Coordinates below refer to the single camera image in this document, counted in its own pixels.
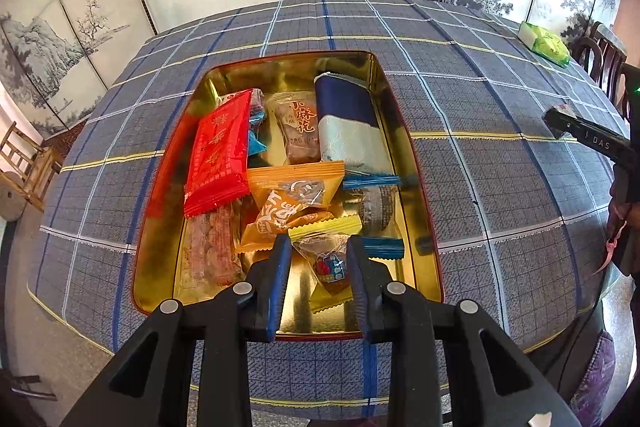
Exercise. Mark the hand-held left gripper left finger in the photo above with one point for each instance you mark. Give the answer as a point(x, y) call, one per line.
point(280, 287)

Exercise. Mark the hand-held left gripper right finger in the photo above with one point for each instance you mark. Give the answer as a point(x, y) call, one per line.
point(357, 287)

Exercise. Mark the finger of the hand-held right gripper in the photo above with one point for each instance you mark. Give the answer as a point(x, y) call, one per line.
point(560, 122)

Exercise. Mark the yellow snack packet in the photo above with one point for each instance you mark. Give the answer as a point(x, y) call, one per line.
point(325, 257)

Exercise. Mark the clear packet of fried sticks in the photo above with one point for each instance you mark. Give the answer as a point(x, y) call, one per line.
point(210, 252)

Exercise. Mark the orange snack packet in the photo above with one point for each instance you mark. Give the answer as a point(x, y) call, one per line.
point(285, 207)

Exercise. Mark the clear packet with blue ends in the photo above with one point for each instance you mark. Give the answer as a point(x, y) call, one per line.
point(377, 207)

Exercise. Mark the red tin box gold inside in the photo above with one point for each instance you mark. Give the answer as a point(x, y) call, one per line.
point(407, 207)

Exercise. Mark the red snack packet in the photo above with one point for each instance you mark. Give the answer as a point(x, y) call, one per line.
point(220, 157)

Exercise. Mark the light blue dark snack packet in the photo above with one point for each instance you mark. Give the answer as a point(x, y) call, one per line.
point(256, 142)

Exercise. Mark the clear packet of twisted dough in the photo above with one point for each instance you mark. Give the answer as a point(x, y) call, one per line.
point(297, 132)

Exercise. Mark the navy and pale blue tissue packet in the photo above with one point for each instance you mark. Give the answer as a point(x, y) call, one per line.
point(345, 117)

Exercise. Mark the square rice cake packet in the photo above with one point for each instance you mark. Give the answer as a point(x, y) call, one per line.
point(257, 101)

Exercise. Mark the dark wooden chair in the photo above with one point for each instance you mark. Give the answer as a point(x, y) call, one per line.
point(600, 57)

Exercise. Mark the green tissue pack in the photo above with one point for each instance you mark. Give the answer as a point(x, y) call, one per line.
point(547, 44)

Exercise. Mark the blue plaid tablecloth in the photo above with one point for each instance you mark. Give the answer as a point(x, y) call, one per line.
point(475, 107)

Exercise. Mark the pink ribbon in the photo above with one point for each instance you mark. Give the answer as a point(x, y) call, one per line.
point(611, 247)

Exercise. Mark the purple chair cushion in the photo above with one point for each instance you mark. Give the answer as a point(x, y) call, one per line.
point(595, 377)

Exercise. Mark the light wooden chair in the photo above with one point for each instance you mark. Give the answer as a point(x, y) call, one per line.
point(35, 167)

